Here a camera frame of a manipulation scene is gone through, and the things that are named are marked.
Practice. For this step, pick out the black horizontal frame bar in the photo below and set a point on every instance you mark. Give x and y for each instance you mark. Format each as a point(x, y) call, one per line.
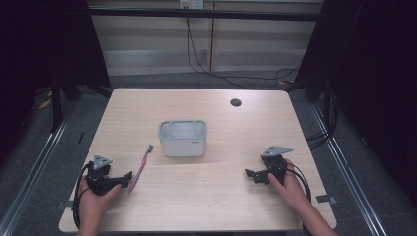
point(203, 14)

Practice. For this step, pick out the grey tape strip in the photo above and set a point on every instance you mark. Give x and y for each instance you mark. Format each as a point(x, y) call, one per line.
point(64, 205)
point(326, 198)

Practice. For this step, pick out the person's left hand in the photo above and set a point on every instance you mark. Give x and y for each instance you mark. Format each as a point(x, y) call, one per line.
point(93, 203)

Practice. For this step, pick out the white plastic holder box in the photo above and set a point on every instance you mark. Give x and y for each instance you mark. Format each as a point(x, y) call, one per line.
point(182, 141)

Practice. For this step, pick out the pink toothbrush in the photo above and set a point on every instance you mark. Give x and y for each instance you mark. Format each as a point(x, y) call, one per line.
point(139, 170)

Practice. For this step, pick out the white wall socket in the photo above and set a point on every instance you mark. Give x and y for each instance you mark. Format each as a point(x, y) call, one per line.
point(191, 4)

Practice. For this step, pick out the metal floor rail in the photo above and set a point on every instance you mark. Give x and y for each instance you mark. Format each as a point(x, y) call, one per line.
point(349, 183)
point(31, 177)

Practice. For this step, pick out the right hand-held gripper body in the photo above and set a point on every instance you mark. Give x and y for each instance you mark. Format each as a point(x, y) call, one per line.
point(274, 162)

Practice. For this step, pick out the person's right hand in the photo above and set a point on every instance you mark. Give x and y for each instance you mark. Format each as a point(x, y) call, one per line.
point(290, 190)

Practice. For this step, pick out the black stand leg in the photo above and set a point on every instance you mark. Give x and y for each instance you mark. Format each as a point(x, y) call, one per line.
point(56, 108)

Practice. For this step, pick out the dark curtain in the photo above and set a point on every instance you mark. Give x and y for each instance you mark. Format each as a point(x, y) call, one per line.
point(42, 46)
point(370, 65)

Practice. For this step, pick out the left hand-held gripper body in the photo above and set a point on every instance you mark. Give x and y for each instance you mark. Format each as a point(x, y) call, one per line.
point(100, 177)

